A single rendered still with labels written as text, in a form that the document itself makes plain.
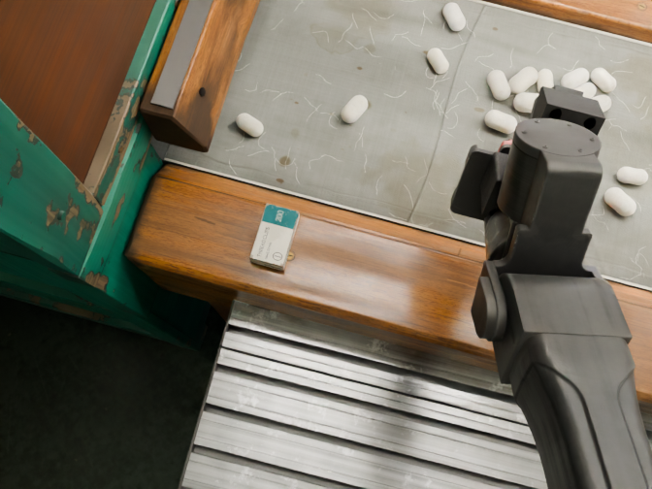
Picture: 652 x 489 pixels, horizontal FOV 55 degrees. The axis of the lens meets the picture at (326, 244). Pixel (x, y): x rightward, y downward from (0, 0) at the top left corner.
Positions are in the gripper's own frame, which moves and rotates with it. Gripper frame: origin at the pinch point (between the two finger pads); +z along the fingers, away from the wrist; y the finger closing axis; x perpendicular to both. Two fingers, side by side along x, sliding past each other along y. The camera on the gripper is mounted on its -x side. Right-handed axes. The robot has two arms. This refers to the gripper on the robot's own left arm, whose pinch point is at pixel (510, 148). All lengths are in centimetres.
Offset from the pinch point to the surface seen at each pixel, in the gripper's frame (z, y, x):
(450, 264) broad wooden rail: -5.3, 2.3, 11.6
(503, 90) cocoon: 11.8, 0.6, -1.3
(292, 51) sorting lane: 12.7, 25.1, 0.8
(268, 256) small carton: -10.1, 20.5, 13.0
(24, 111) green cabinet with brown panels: -22.7, 36.7, -4.1
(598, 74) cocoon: 16.0, -9.6, -4.4
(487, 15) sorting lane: 21.4, 3.9, -6.3
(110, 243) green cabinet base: -13.4, 35.3, 13.6
